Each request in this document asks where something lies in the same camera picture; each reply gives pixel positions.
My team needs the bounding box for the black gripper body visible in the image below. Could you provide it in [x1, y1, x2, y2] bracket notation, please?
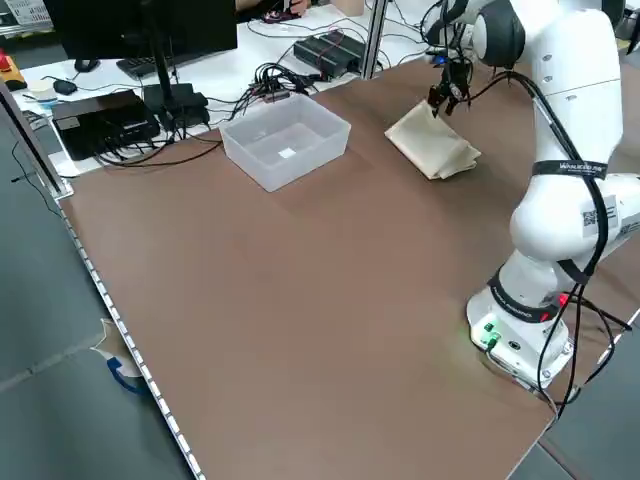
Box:
[439, 56, 473, 97]

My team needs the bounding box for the cream tablecloth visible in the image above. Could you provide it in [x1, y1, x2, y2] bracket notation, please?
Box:
[383, 99, 484, 182]

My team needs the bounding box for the clear plastic box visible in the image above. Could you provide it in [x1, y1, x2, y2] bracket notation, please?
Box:
[218, 93, 352, 194]

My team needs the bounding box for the black flat electronics box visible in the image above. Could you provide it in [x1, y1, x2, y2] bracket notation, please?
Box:
[51, 88, 162, 162]

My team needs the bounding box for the black finned power supply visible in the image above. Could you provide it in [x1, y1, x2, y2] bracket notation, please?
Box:
[293, 29, 367, 81]

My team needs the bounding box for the black monitor stand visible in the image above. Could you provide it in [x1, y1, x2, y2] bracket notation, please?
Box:
[142, 29, 210, 129]

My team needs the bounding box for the black keyboard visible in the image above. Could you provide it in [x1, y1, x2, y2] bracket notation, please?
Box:
[115, 53, 176, 78]

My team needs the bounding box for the black computer monitor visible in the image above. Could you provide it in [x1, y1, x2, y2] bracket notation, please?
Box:
[42, 0, 239, 64]

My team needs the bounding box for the white tape roll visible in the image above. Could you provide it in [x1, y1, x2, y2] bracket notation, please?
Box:
[27, 82, 57, 106]

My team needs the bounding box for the white blue paper bag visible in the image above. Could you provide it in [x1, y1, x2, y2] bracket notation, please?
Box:
[91, 318, 151, 396]

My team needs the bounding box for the red emergency stop button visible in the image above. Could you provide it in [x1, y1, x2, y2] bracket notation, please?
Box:
[0, 49, 25, 91]

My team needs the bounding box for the aluminium frame post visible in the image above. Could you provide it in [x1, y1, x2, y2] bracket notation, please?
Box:
[360, 0, 390, 81]

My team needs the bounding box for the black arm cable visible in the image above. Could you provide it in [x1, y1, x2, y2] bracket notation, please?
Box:
[422, 0, 631, 419]

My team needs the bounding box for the dark red cable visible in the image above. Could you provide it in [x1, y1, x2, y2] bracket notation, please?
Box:
[99, 139, 224, 169]

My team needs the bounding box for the aluminium side rail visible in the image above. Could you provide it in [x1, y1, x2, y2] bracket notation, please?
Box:
[0, 79, 74, 201]

